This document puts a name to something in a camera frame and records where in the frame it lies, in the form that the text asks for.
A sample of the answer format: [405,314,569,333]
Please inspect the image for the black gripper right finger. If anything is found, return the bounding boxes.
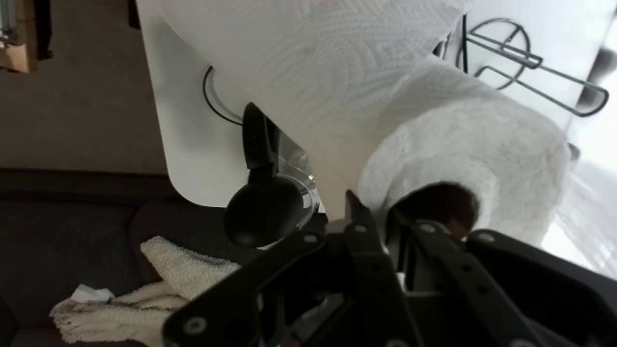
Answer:
[385,214,617,347]

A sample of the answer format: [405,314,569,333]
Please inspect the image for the black power cable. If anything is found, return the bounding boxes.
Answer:
[200,63,245,127]

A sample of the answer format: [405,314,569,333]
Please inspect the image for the dark sofa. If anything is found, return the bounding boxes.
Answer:
[0,169,249,347]

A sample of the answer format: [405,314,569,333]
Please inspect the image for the cream knitted blanket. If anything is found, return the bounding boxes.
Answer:
[50,237,239,347]

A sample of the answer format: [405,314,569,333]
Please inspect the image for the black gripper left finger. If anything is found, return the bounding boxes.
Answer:
[162,194,422,347]

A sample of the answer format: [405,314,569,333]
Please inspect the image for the white paper towel roll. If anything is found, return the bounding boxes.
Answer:
[152,0,569,243]

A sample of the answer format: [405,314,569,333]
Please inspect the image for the wire paper towel holder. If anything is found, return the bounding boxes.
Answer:
[434,17,611,117]

